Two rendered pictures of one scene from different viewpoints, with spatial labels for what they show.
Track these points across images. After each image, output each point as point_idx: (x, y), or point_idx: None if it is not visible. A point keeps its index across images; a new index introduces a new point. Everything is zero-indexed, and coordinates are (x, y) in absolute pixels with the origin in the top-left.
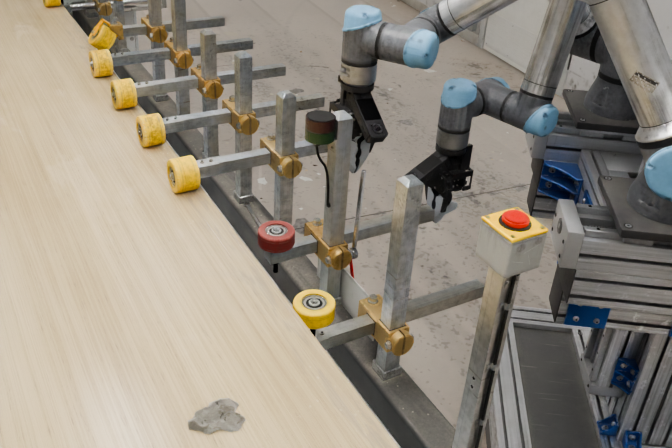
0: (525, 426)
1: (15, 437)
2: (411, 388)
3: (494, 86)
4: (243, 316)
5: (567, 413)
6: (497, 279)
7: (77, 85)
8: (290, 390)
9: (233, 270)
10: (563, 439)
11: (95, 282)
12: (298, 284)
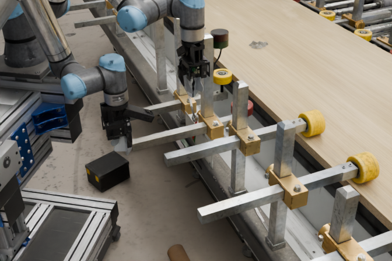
0: (73, 246)
1: (322, 42)
2: (173, 113)
3: (80, 68)
4: (254, 70)
5: (36, 260)
6: None
7: None
8: (233, 50)
9: (262, 87)
10: (53, 243)
11: (329, 81)
12: (226, 163)
